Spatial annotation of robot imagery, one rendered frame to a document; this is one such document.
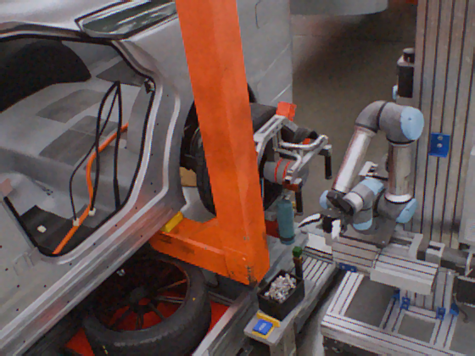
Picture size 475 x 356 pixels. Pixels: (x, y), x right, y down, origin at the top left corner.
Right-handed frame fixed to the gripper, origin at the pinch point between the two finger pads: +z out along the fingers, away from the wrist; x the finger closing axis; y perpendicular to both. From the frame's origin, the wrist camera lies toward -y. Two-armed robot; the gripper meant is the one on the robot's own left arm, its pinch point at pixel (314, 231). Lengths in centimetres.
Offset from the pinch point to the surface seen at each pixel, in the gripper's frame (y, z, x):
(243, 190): 6, -17, 53
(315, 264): 109, -82, 83
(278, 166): 23, -60, 74
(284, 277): 64, -27, 51
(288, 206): 41, -53, 66
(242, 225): 24, -14, 56
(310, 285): 73, -36, 45
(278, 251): 89, -64, 94
